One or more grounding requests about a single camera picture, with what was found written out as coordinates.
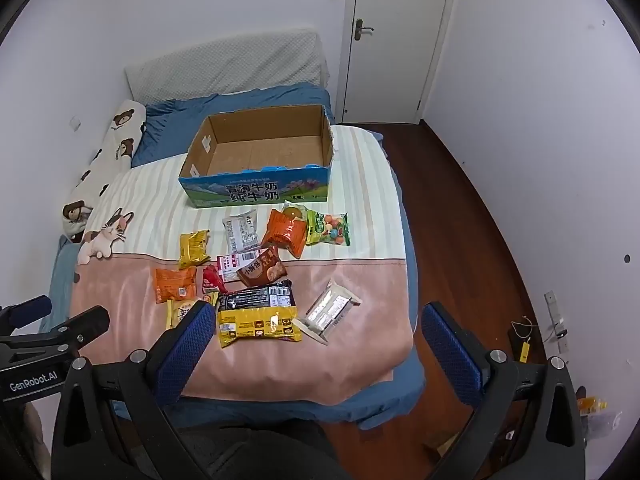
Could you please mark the small yellow snack packet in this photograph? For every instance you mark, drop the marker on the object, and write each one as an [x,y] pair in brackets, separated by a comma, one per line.
[194,249]

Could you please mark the small orange snack packet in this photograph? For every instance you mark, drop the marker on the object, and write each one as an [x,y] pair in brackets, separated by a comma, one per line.
[175,284]

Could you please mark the small red snack packet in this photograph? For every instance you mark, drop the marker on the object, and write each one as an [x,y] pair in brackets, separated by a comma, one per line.
[212,280]

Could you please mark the yellow tag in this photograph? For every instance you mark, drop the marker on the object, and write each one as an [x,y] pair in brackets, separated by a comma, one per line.
[524,351]

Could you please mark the blue pillow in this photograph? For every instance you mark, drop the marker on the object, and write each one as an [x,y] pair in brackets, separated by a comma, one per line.
[170,125]

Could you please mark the white grey snack packet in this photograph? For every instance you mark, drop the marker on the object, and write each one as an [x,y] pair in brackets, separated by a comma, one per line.
[241,230]

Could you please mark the white textured cushion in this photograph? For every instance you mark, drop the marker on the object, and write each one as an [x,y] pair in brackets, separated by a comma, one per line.
[225,65]

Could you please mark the red white snack packet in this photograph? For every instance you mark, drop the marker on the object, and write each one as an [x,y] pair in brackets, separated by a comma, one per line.
[234,262]

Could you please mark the white silver snack packet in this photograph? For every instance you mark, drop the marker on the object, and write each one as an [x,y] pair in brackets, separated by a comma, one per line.
[327,310]

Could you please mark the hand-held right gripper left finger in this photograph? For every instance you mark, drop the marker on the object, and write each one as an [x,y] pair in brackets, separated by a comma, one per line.
[187,342]

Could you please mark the small white wall plate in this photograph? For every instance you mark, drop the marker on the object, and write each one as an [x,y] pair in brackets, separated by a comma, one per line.
[75,123]

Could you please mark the bear print pillow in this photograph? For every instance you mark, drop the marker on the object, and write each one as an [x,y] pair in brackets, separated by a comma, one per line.
[107,160]

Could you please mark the green candy packet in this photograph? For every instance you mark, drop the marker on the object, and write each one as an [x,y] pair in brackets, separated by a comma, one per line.
[327,227]

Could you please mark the yellow round biscuit packet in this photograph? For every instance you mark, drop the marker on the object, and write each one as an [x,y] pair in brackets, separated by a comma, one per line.
[181,311]

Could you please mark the white door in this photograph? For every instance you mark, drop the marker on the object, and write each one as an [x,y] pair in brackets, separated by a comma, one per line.
[400,40]

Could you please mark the brown biscuit packet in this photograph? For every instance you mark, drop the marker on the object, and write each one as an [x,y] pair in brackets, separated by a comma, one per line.
[262,269]

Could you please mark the wall outlet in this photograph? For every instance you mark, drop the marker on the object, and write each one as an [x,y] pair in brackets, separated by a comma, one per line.
[556,312]

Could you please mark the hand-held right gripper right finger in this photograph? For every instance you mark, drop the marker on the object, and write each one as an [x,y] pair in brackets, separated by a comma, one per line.
[450,352]

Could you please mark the large yellow black noodle packet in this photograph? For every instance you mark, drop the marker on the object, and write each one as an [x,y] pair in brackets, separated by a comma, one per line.
[257,312]

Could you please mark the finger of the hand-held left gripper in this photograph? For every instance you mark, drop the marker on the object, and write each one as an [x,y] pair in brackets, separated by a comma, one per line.
[25,312]
[80,325]

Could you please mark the cardboard box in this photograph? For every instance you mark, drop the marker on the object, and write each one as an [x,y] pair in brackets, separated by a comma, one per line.
[260,160]

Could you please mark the orange bottle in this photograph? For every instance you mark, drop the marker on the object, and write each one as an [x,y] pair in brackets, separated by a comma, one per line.
[590,405]

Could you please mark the large orange snack packet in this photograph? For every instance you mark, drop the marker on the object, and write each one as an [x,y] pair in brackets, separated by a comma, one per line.
[285,234]

